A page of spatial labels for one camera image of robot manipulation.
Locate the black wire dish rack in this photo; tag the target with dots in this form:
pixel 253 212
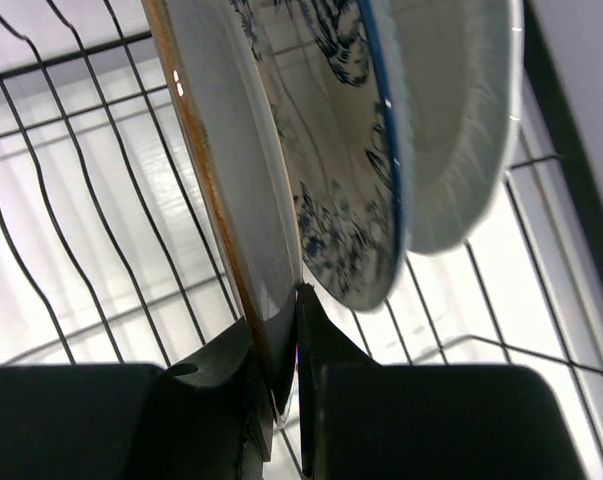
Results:
pixel 107 253

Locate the blue floral pattern plate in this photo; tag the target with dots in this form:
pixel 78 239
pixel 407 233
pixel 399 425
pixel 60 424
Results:
pixel 342 119

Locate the dark deer pattern plate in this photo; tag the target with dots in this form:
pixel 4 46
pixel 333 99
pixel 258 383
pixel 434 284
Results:
pixel 230 133

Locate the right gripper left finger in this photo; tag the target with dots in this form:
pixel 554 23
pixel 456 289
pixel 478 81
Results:
pixel 207 417

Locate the white pale blue bowl plate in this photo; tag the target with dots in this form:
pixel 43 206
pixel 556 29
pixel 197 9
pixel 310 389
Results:
pixel 461 63

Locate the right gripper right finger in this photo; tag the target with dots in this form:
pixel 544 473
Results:
pixel 363 420

